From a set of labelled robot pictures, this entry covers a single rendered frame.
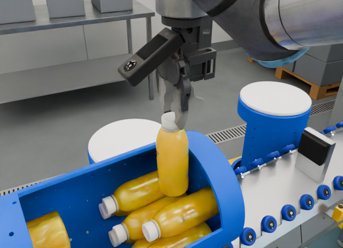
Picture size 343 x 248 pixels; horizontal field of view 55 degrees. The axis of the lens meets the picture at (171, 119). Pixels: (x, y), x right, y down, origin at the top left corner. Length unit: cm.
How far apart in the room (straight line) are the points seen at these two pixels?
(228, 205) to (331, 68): 308
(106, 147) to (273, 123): 62
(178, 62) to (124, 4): 262
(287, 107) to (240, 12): 93
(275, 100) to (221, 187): 73
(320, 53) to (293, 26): 327
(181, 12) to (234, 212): 41
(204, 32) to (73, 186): 46
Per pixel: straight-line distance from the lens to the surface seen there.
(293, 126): 132
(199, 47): 59
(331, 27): 34
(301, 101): 139
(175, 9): 53
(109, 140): 109
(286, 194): 110
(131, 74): 54
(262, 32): 40
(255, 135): 133
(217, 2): 41
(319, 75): 368
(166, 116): 64
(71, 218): 87
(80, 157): 274
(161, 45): 55
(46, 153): 288
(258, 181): 112
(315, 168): 116
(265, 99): 135
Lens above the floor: 167
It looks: 32 degrees down
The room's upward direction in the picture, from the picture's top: straight up
